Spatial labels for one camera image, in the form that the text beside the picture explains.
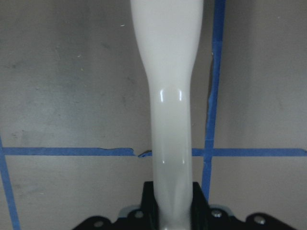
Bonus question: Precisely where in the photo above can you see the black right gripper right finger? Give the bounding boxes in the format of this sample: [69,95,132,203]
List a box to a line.
[191,182,294,230]

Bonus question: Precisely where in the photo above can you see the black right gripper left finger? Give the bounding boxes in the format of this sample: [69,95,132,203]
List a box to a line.
[74,181,159,230]

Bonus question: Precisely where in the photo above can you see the beige hand brush black bristles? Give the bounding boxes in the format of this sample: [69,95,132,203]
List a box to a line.
[130,0,204,230]

